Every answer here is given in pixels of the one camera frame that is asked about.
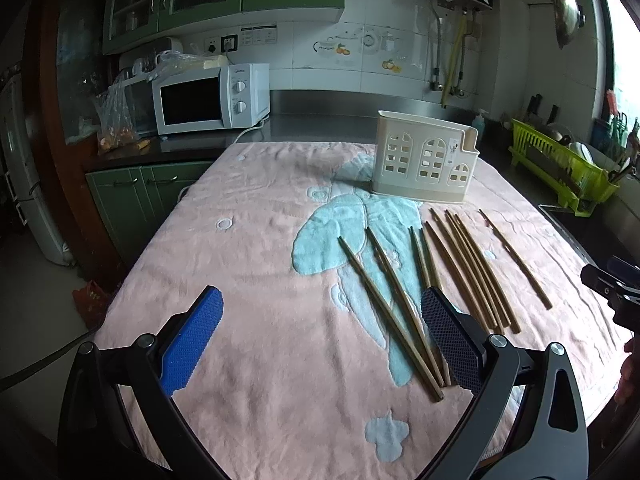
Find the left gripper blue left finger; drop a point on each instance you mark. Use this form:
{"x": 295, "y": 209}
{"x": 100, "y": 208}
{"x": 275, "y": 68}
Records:
{"x": 185, "y": 337}

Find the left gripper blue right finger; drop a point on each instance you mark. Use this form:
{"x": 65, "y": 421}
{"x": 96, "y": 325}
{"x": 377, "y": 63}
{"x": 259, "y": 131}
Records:
{"x": 457, "y": 335}

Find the wooden chopstick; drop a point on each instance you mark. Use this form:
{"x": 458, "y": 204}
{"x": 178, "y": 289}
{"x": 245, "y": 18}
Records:
{"x": 438, "y": 367}
{"x": 465, "y": 290}
{"x": 463, "y": 258}
{"x": 411, "y": 352}
{"x": 519, "y": 262}
{"x": 506, "y": 311}
{"x": 490, "y": 295}
{"x": 420, "y": 260}
{"x": 430, "y": 263}

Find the person's right hand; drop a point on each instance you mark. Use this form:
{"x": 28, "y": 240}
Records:
{"x": 628, "y": 381}

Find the green dish drying rack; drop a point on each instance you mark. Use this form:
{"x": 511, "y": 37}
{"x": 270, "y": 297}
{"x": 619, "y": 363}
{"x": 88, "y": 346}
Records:
{"x": 580, "y": 186}

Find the pink and blue towel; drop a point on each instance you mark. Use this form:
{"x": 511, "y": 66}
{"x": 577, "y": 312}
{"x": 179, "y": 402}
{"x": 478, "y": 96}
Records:
{"x": 301, "y": 379}

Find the green lower cabinet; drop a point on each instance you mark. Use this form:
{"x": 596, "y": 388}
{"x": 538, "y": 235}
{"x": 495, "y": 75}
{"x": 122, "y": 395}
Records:
{"x": 134, "y": 202}

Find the cream plastic utensil holder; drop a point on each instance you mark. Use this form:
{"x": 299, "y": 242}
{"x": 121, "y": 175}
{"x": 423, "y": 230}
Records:
{"x": 423, "y": 158}

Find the blue soap dispenser bottle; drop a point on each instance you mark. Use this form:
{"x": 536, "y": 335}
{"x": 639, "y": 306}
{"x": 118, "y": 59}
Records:
{"x": 479, "y": 121}

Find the plastic bag with food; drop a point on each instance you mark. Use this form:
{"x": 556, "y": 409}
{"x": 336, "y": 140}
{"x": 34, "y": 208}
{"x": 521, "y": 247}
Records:
{"x": 116, "y": 125}

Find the yellow gas pipe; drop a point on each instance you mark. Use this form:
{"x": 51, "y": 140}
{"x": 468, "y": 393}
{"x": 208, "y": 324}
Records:
{"x": 453, "y": 59}

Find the white refrigerator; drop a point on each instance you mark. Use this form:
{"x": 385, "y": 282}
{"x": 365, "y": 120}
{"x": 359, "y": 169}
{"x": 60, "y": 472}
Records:
{"x": 22, "y": 177}

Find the hanging steel wok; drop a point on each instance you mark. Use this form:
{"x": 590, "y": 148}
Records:
{"x": 569, "y": 19}

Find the white microwave oven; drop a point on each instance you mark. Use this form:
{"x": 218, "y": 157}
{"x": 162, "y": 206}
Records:
{"x": 232, "y": 97}

